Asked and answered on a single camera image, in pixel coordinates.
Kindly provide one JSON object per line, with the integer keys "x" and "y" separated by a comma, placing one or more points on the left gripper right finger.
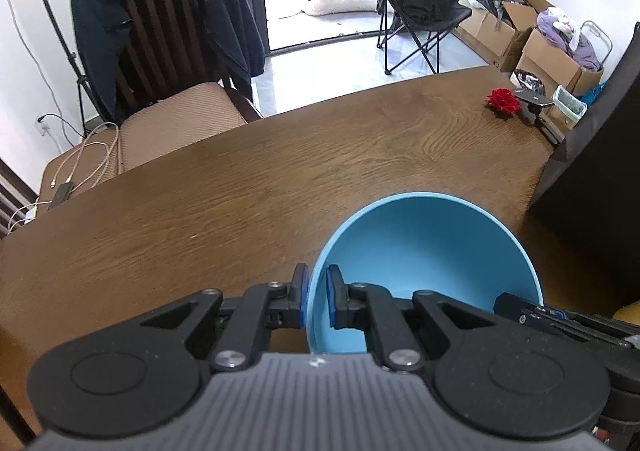
{"x": 372, "y": 310}

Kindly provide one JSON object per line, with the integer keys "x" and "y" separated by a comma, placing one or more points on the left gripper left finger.
{"x": 247, "y": 322}

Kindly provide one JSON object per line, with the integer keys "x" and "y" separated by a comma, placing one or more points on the blue bowl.
{"x": 419, "y": 240}

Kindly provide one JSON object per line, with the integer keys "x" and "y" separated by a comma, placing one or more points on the black box on table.
{"x": 588, "y": 193}

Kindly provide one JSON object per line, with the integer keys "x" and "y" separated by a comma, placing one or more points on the red fabric flower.
{"x": 503, "y": 103}

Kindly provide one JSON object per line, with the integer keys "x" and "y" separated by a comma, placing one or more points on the black phone stand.
{"x": 532, "y": 106}

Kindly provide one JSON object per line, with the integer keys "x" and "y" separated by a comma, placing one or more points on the dark navy jacket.
{"x": 225, "y": 5}

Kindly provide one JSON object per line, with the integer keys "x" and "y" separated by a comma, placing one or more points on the left dark wooden chair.
{"x": 17, "y": 198}

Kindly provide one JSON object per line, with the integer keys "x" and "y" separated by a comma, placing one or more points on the wooden chair with jacket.
{"x": 165, "y": 55}

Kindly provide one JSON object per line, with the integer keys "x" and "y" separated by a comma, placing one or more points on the black tripod stand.
{"x": 82, "y": 81}

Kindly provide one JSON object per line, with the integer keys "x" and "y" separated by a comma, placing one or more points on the cardboard box with clothes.
{"x": 561, "y": 53}

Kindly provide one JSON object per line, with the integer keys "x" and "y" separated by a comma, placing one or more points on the black folding camp chair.
{"x": 427, "y": 22}

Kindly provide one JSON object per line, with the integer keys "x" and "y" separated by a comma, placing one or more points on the open cardboard box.
{"x": 497, "y": 30}

